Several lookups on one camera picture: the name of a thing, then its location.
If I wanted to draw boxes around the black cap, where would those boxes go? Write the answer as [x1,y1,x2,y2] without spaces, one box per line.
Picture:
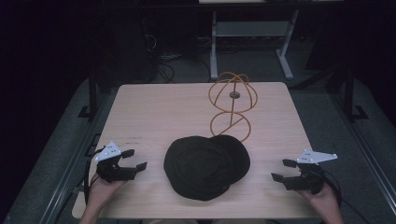
[163,133,251,202]

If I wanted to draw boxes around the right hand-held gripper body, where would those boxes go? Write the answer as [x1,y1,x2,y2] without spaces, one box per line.
[283,148,339,195]

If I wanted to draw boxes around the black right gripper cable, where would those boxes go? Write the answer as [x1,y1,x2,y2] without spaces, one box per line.
[317,169,372,224]

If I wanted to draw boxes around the black floor cables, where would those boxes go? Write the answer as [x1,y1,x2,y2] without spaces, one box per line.
[144,33,213,84]

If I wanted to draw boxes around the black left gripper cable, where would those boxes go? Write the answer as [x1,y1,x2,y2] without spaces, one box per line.
[83,147,106,204]

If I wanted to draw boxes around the dark computer tower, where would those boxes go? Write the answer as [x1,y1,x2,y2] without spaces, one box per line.
[92,12,162,87]

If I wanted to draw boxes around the black metal post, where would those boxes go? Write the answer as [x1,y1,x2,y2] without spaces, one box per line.
[78,66,98,121]
[342,66,369,123]

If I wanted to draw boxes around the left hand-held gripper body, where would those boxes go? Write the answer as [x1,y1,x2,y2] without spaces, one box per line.
[94,140,137,184]

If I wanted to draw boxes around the person's left hand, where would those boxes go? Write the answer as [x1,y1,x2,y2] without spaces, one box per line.
[88,175,127,209]

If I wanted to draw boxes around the person's right hand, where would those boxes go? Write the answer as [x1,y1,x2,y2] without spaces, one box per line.
[297,186,340,217]

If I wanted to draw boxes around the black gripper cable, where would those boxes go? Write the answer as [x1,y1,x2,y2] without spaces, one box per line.
[83,147,106,204]
[317,169,372,224]

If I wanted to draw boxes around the grey metal stand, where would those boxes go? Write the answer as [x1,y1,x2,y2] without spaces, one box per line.
[209,9,301,80]

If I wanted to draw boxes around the orange wire hat stand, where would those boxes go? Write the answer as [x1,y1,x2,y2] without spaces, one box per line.
[207,71,259,143]

